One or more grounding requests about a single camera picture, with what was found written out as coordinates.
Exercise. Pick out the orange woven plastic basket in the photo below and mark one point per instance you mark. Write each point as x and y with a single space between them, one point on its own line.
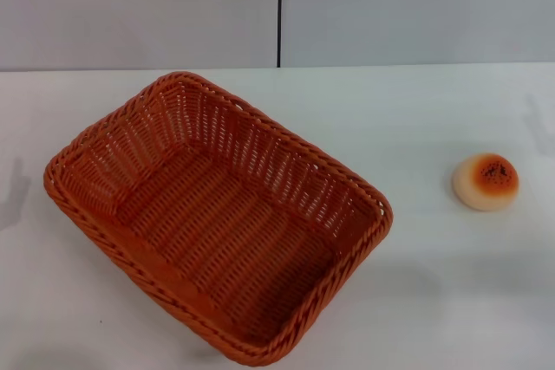
225 231

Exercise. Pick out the round toy bread bun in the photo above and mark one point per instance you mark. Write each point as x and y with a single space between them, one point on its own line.
483 190

